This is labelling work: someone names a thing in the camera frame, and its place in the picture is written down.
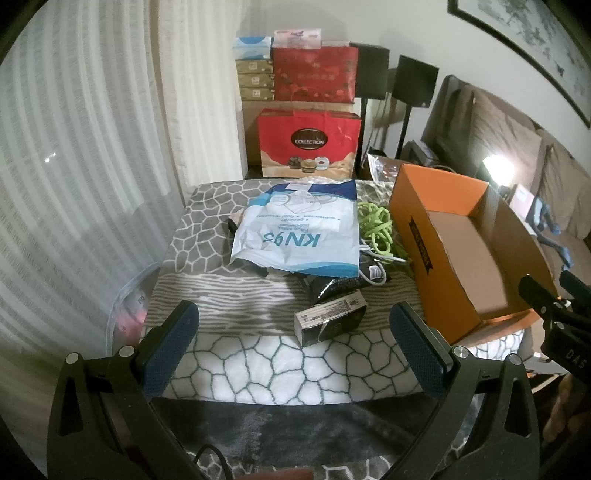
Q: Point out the blue white tissue pack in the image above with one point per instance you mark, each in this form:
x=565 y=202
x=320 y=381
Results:
x=253 y=47

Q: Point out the pink small box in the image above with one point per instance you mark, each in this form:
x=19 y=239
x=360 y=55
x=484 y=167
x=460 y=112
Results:
x=522 y=201

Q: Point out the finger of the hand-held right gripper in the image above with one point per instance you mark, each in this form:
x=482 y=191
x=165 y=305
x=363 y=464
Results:
x=577 y=290
x=538 y=295

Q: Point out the brown sofa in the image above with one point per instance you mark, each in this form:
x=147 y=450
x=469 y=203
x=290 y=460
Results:
x=577 y=258

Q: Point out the beige curtain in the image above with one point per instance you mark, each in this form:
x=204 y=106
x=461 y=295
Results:
x=198 y=92

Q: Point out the grey white patterned blanket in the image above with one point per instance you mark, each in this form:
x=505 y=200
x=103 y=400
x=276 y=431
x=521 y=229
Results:
x=258 y=369

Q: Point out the white blue face mask packet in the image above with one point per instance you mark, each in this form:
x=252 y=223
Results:
x=295 y=230

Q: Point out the red floral gift box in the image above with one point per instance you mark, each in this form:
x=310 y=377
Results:
x=314 y=74

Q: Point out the person's right hand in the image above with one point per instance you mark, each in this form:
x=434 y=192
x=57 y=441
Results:
x=565 y=408

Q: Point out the orange cardboard box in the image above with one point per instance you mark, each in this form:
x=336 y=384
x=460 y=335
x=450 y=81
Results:
x=415 y=203

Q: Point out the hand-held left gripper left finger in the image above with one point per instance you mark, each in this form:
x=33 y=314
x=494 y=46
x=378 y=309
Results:
x=171 y=344

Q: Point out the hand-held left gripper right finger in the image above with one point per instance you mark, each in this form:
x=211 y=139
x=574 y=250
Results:
x=415 y=346

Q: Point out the clear plastic zip bag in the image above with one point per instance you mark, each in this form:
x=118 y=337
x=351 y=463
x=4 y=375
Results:
x=129 y=314

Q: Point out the framed ink painting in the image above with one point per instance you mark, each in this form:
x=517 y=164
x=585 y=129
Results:
x=545 y=41

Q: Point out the black speaker on stand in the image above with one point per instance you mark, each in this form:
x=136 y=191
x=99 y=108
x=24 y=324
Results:
x=415 y=81
x=369 y=69

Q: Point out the black foil packet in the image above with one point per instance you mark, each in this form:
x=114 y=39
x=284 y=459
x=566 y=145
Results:
x=323 y=287

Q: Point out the pink tissue pack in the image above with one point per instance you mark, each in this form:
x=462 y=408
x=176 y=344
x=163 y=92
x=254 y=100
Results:
x=298 y=39

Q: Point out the red chocolate gift bag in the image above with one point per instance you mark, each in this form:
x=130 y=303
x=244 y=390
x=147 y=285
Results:
x=277 y=138

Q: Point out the small black gold box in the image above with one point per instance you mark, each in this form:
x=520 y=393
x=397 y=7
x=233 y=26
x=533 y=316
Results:
x=323 y=319

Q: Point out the brown sofa cushion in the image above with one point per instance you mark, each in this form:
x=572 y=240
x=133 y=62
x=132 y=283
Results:
x=508 y=134
x=568 y=184

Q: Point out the clear plastic packet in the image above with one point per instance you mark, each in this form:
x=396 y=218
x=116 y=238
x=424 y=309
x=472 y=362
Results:
x=383 y=168

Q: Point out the sheer white curtain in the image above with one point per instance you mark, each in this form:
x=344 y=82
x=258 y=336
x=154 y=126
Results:
x=83 y=161

